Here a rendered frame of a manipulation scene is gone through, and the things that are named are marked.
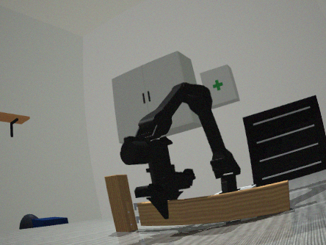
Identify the wooden post with slot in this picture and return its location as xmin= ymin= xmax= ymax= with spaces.
xmin=104 ymin=174 xmax=138 ymax=232

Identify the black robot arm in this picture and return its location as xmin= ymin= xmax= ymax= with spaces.
xmin=120 ymin=82 xmax=241 ymax=194

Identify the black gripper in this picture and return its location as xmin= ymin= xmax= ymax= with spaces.
xmin=134 ymin=161 xmax=190 ymax=219

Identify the wooden side rail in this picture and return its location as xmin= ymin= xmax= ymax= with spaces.
xmin=134 ymin=180 xmax=290 ymax=226

